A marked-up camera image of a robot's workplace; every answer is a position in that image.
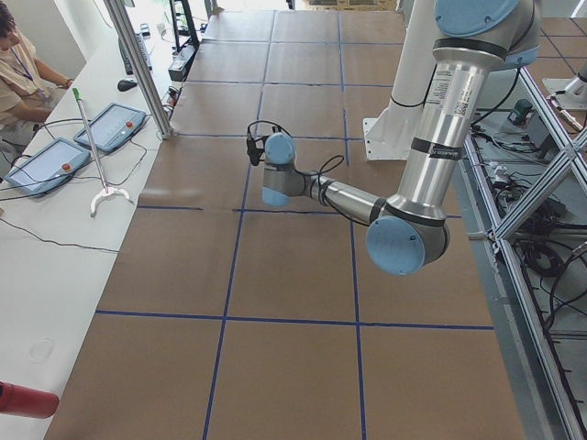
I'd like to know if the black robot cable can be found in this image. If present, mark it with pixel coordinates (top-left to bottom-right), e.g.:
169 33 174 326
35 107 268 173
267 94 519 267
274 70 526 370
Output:
247 120 368 226

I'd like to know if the red cylinder bottle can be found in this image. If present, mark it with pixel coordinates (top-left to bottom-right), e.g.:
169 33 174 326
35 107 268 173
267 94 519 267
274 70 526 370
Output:
1 382 60 419

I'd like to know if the aluminium side frame rail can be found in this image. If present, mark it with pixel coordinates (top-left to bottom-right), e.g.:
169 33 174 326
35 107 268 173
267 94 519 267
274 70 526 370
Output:
460 58 586 439

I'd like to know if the seated person beige shirt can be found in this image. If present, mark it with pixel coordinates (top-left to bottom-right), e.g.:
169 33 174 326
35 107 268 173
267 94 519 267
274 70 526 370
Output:
1 4 73 160

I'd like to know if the aluminium frame post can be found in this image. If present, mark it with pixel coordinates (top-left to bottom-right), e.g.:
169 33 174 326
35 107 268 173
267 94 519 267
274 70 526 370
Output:
104 0 173 139

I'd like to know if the near blue teach pendant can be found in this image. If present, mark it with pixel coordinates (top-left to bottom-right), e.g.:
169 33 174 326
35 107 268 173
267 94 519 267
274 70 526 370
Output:
6 137 90 196

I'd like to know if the far blue teach pendant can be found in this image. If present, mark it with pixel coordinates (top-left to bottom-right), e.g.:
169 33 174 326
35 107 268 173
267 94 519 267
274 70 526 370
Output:
88 103 147 153

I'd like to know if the black keyboard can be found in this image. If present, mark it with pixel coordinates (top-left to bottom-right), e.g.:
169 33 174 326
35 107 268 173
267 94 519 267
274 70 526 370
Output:
117 31 153 76

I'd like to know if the white reacher grabber tool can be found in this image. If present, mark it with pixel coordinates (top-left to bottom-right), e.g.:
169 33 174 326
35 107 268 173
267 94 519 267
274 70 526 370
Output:
72 87 134 218

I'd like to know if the brown paper table cover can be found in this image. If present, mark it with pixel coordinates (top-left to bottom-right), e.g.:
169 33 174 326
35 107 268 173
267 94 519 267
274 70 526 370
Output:
47 11 525 439

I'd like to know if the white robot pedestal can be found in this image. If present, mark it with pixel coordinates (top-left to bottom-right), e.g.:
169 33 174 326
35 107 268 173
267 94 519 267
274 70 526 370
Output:
363 0 437 160

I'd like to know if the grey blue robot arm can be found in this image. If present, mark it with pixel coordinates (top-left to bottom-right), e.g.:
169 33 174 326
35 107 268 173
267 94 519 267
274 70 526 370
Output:
247 1 541 275

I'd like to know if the black computer mouse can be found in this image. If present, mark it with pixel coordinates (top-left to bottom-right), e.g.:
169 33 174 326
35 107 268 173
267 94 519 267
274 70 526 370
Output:
116 79 138 92

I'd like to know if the blue teach pendant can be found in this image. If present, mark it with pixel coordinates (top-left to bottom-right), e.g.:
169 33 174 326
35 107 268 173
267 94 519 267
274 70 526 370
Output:
6 137 90 196
88 103 147 153

